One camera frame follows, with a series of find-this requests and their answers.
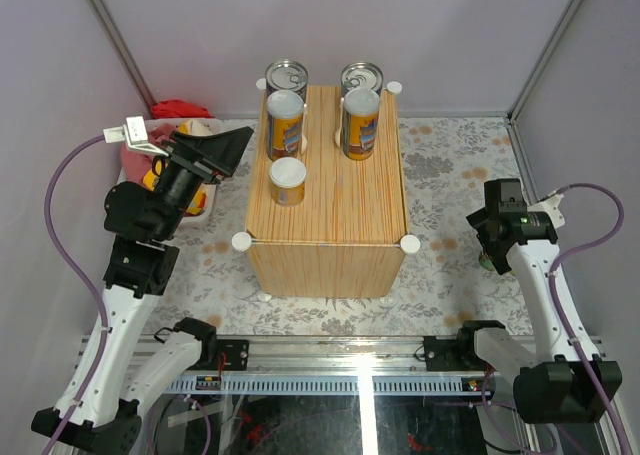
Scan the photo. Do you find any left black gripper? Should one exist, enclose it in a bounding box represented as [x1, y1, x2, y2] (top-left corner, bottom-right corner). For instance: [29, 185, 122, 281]
[155, 125, 253, 241]

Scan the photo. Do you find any green can with white lid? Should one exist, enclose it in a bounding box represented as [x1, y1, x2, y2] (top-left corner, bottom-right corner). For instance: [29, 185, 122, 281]
[478, 252, 494, 271]

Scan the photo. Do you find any orange can with white lid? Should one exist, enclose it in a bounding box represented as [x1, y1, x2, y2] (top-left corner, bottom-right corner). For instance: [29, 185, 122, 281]
[269, 157, 307, 207]

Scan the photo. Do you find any yellow porridge can with spoon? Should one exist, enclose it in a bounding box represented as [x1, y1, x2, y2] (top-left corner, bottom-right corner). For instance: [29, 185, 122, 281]
[266, 90, 308, 161]

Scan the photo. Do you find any dark blue tin can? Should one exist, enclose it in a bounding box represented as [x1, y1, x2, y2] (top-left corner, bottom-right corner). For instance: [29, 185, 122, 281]
[265, 59, 308, 101]

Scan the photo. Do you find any light blue tin can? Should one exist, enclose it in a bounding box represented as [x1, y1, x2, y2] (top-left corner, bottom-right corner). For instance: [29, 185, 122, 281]
[340, 61, 384, 96]

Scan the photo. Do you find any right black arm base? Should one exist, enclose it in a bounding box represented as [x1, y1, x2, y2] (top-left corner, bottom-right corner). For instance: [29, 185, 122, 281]
[423, 336, 466, 372]

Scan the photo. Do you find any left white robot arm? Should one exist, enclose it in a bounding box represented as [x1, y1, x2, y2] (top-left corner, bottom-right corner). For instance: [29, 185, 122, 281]
[31, 117, 254, 454]

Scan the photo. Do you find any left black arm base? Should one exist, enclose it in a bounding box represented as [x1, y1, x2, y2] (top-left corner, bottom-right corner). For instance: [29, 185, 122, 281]
[196, 339, 250, 374]

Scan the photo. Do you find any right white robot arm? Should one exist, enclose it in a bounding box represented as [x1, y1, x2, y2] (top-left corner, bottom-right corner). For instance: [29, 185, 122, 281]
[455, 178, 622, 424]

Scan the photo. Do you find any beige patterned cloth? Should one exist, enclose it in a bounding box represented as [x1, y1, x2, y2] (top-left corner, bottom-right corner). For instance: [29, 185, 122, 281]
[177, 119, 223, 137]

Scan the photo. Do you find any yellow cloth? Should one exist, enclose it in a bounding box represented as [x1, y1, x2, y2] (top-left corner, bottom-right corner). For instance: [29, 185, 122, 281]
[142, 170, 207, 217]

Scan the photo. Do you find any red cloth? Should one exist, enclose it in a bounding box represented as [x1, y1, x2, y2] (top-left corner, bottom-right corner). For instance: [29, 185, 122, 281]
[150, 99, 213, 119]

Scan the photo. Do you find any white laundry basket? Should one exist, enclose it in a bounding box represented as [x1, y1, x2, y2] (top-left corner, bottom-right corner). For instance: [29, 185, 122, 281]
[117, 118, 223, 228]

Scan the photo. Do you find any pink cloth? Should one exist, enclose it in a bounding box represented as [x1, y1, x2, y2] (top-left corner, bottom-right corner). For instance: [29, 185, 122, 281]
[121, 124, 176, 184]

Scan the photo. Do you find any wooden cube cabinet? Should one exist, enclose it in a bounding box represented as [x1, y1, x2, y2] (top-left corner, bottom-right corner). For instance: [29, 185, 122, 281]
[245, 85, 410, 299]

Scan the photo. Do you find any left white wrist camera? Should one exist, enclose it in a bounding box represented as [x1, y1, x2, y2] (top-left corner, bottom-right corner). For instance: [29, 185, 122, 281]
[103, 116, 168, 157]

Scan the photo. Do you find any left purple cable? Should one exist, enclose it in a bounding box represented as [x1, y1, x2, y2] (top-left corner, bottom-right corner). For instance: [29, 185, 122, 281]
[39, 134, 111, 455]

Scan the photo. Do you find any aluminium front rail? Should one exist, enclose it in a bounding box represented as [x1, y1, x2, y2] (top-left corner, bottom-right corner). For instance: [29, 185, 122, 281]
[69, 333, 621, 396]

